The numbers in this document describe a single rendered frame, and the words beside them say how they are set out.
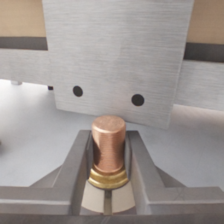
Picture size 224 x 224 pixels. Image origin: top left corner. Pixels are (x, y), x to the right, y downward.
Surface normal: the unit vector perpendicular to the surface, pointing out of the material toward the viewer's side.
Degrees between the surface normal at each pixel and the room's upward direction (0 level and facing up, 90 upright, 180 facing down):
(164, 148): 180
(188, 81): 90
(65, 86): 90
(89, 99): 90
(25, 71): 90
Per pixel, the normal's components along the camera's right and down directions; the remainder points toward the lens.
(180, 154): 0.02, -0.89
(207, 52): -0.33, 0.42
